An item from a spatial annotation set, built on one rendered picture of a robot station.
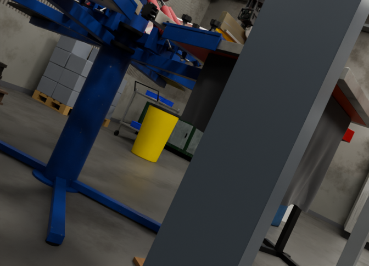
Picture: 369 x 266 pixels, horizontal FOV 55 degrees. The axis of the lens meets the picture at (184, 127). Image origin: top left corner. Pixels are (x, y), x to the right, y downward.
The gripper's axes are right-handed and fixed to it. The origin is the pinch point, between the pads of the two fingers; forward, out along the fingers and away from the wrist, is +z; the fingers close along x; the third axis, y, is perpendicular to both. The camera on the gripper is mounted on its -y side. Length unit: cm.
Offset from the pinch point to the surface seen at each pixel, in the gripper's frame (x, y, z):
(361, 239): 78, 14, 54
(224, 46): 14.8, 29.0, 12.3
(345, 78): 60, 29, 14
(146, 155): -219, -204, 102
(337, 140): 51, -16, 25
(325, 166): 51, -18, 36
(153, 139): -219, -203, 79
